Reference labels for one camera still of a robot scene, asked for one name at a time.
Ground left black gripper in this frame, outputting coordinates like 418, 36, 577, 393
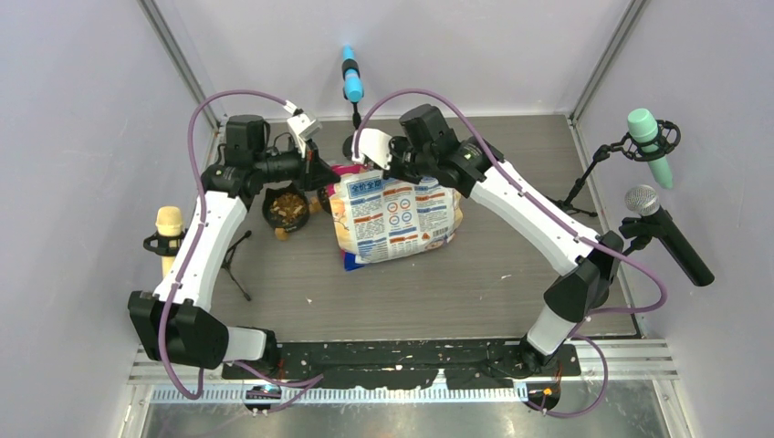
252, 136, 338, 195

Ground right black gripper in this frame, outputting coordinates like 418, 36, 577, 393
377, 134, 436, 183

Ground colourful pet food bag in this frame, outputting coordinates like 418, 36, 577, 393
326, 164, 464, 271

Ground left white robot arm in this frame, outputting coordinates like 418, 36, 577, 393
128, 111, 340, 378

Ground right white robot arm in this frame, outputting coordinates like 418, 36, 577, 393
388, 104, 623, 375

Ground round black pet bowl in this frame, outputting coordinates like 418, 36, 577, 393
317, 188, 331, 214

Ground cat-ear black pet bowl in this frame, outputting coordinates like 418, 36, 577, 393
261, 183, 322, 241

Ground blue microphone on stand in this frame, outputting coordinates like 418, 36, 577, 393
341, 45, 364, 161

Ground yellow microphone on tripod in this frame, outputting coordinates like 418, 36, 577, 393
142, 206, 252, 302

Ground grey black handheld microphone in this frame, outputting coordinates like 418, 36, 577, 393
619, 184, 715, 287

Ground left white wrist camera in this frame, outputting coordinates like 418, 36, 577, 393
283, 100, 321, 159

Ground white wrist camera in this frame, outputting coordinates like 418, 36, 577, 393
283, 100, 321, 159
350, 128, 392, 170

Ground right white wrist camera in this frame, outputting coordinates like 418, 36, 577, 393
350, 128, 392, 170

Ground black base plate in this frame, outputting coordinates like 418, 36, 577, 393
222, 339, 581, 390

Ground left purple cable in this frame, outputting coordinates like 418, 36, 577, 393
158, 89, 325, 414

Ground purple cable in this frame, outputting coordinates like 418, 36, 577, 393
158, 89, 325, 414
352, 88, 669, 420

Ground green microphone with shock mount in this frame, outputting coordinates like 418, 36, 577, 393
549, 108, 682, 218

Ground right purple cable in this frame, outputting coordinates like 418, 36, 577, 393
352, 88, 669, 420

